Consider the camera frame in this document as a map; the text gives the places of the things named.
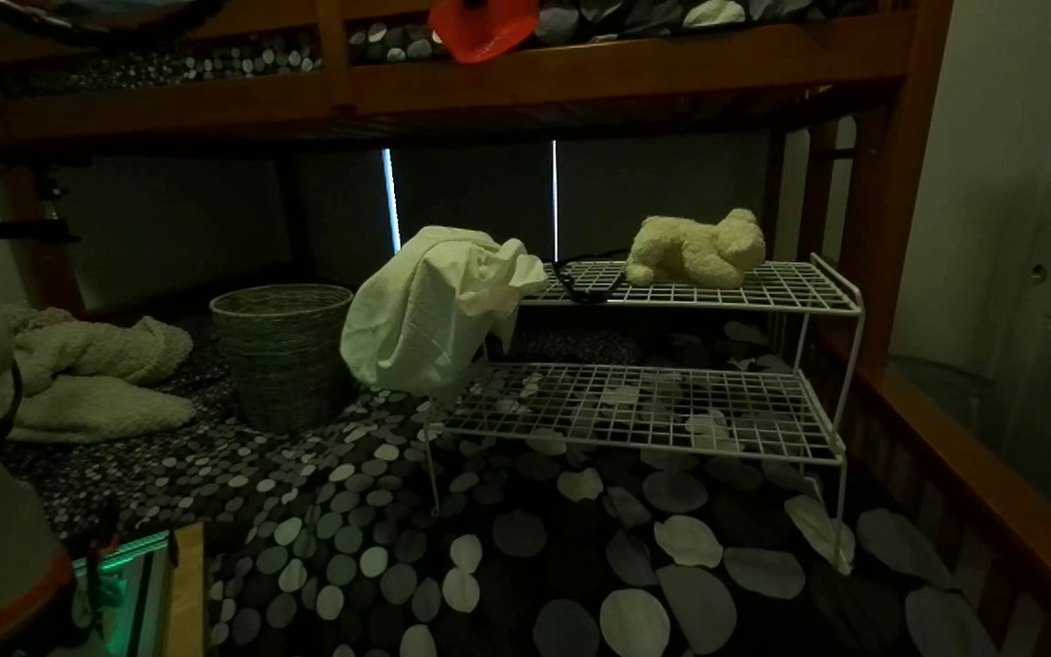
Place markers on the woven wicker basket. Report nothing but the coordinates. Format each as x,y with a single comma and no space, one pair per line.
281,353

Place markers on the cream plush toy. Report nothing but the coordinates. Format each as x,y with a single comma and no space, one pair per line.
698,252

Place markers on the white crumpled cloth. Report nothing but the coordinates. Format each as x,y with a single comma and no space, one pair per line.
417,322

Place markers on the red bowl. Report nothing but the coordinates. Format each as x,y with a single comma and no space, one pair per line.
482,30

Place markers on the cream folded blanket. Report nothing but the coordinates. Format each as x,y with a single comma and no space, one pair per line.
90,381

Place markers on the black grey dotted bedspread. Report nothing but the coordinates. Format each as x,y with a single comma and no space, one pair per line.
361,542

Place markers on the white wire shelf stand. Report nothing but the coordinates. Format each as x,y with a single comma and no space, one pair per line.
766,418

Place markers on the wooden bed frame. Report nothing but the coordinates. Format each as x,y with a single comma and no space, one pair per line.
877,68

